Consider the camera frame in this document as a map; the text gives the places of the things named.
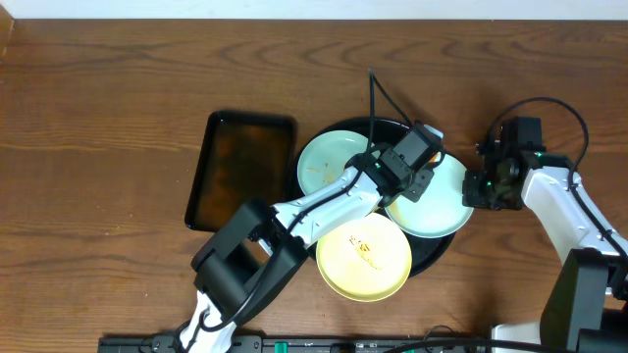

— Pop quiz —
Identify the mint green plate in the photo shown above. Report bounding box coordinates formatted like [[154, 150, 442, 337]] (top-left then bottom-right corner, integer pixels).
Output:
[[296, 130, 368, 195], [385, 154, 473, 238]]

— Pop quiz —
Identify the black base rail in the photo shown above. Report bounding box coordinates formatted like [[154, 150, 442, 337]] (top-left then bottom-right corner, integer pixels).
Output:
[[97, 333, 497, 353]]

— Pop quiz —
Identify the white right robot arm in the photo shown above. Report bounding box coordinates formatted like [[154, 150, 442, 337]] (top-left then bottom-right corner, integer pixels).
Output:
[[462, 142, 627, 352]]

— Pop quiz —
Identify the orange green scrub sponge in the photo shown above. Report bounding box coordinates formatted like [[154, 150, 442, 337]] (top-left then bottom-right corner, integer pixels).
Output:
[[429, 152, 442, 164]]

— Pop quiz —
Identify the black rectangular water tray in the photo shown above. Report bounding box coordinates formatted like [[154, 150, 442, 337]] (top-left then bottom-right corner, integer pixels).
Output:
[[184, 110, 296, 231]]

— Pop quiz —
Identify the yellow plate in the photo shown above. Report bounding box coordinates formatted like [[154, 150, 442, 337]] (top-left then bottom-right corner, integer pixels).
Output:
[[316, 213, 412, 302]]

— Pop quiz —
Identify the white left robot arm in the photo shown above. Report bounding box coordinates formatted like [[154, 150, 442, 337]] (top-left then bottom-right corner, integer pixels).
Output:
[[177, 147, 443, 352]]

